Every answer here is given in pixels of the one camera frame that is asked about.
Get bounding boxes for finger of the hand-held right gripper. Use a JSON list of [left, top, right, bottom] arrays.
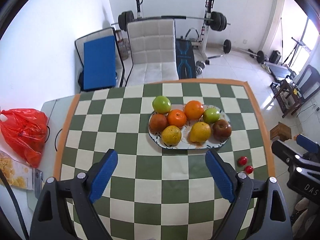
[[296, 134, 320, 154], [271, 140, 320, 173]]

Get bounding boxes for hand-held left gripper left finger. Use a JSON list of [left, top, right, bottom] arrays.
[[29, 149, 118, 240]]

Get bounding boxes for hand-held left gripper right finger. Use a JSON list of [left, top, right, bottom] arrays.
[[205, 149, 293, 240]]

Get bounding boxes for dark red apple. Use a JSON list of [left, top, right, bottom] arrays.
[[212, 119, 232, 140]]

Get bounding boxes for yellow lemon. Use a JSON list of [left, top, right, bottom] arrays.
[[189, 122, 211, 143]]

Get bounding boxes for white floral oval plate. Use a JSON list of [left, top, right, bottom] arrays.
[[148, 104, 231, 150]]

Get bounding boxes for green apple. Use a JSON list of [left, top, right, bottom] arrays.
[[203, 108, 221, 124], [152, 96, 172, 115]]

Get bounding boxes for yellow green-tinged citrus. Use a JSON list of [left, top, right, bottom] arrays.
[[161, 125, 182, 145]]

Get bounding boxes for round orange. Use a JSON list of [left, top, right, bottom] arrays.
[[184, 100, 204, 120]]

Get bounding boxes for orange tangerine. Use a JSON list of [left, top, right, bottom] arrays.
[[167, 109, 187, 128]]

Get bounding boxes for reddish brown fruit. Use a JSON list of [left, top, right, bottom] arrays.
[[149, 114, 168, 133]]

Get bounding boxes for small wooden stool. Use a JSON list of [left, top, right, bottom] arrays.
[[269, 122, 292, 140]]

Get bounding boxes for grey flat device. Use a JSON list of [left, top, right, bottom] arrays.
[[34, 169, 43, 198]]

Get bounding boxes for yellow snack box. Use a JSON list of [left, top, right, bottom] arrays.
[[0, 150, 35, 190]]

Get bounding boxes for red plastic bag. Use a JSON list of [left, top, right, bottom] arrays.
[[0, 109, 49, 168]]

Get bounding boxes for black speaker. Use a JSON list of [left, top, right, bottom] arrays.
[[270, 50, 282, 64]]

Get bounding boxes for black metal stand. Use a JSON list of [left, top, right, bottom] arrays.
[[282, 37, 312, 67]]

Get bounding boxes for window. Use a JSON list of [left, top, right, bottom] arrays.
[[299, 12, 320, 55]]

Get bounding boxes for blue foam pad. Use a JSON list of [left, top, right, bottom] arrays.
[[83, 35, 117, 92]]

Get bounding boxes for dumbbells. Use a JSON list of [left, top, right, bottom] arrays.
[[195, 60, 207, 75]]

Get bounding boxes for black pole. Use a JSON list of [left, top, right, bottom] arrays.
[[279, 17, 285, 55]]

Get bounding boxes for small barbell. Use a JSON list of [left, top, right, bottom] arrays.
[[222, 39, 265, 64]]

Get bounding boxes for black blue weight bench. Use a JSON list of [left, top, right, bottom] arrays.
[[175, 38, 197, 79]]

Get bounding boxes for clear water jug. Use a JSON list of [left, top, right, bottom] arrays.
[[116, 30, 130, 60]]

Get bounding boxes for white padded chair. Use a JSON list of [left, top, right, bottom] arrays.
[[125, 18, 179, 87]]

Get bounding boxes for blue cushioned folding chair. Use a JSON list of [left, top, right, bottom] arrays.
[[74, 27, 125, 93]]

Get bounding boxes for barbell with black plates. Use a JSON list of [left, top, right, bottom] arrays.
[[111, 10, 231, 32]]

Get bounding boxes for white barbell rack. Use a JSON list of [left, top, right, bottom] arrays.
[[135, 0, 215, 65]]

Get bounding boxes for thin black cable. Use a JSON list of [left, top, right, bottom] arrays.
[[54, 127, 63, 153]]

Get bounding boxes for thick black cable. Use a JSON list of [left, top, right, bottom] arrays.
[[0, 171, 29, 240]]

